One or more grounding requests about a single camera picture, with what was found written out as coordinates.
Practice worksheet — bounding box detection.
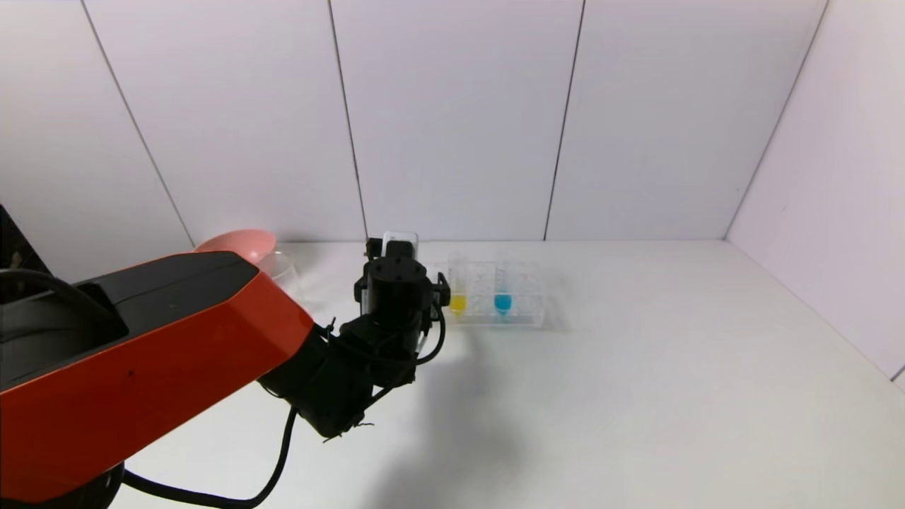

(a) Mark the test tube with yellow pigment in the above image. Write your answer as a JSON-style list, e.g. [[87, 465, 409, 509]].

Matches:
[[448, 251, 469, 317]]

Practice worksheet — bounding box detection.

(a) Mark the test tube with blue pigment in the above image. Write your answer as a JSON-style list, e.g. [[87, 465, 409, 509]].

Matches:
[[494, 250, 515, 317]]

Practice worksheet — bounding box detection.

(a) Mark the clear plastic test tube rack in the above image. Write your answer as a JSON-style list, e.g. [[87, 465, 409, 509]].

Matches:
[[423, 260, 546, 328]]

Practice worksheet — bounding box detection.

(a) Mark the clear glass beaker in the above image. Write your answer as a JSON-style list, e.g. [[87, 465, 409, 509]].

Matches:
[[258, 250, 306, 299]]

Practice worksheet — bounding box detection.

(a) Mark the pink bowl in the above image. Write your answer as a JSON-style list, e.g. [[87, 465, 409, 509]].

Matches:
[[195, 228, 278, 267]]

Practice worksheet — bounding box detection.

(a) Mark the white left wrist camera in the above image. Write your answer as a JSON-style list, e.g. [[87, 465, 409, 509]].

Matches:
[[382, 230, 420, 259]]

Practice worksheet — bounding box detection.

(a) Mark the thin black camera cable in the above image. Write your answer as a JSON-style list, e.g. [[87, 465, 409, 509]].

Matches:
[[322, 279, 448, 368]]

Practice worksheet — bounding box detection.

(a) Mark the thick black cable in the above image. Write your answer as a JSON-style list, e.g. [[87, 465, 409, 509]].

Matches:
[[122, 406, 299, 509]]

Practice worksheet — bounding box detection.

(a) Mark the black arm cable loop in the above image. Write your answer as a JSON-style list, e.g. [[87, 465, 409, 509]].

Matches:
[[0, 269, 108, 332]]

